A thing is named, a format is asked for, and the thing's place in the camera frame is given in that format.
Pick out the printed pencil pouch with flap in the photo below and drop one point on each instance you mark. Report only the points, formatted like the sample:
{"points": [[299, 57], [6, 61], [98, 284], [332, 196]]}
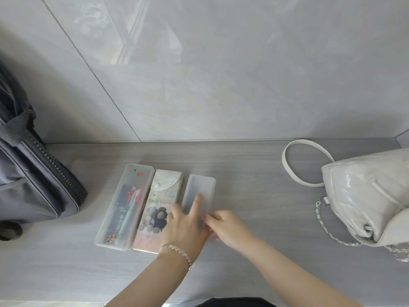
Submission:
{"points": [[156, 204]]}

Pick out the person's right fingers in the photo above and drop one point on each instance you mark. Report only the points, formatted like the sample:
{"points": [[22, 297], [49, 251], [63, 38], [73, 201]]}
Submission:
{"points": [[211, 219]]}

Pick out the person's right hand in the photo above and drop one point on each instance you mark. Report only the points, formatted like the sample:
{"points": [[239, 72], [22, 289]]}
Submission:
{"points": [[231, 230]]}

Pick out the person's right forearm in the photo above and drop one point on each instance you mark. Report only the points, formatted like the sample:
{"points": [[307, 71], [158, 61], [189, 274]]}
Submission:
{"points": [[287, 271]]}

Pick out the clear plastic pencil case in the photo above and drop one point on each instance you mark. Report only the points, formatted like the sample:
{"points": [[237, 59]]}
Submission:
{"points": [[110, 226]]}

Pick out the person's left hand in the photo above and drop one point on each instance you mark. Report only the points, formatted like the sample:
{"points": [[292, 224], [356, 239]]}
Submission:
{"points": [[183, 235]]}

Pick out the black patterned pen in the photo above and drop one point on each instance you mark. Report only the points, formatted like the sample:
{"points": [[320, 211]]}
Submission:
{"points": [[120, 206]]}

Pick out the grey backpack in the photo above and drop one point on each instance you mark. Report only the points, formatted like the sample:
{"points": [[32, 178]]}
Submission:
{"points": [[28, 175]]}

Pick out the frosted plastic pencil case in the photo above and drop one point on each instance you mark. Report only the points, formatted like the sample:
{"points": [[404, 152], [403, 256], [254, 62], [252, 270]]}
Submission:
{"points": [[200, 185]]}

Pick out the white glossy handbag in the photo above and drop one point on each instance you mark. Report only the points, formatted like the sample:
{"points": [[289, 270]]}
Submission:
{"points": [[358, 195]]}

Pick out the teal pen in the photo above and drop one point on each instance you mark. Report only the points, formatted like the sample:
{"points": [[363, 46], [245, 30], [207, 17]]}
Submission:
{"points": [[127, 217]]}

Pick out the person's left forearm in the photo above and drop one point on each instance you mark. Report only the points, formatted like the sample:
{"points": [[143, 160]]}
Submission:
{"points": [[150, 281]]}

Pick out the person's black clothing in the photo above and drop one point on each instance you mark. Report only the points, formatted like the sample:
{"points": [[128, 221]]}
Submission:
{"points": [[236, 303]]}

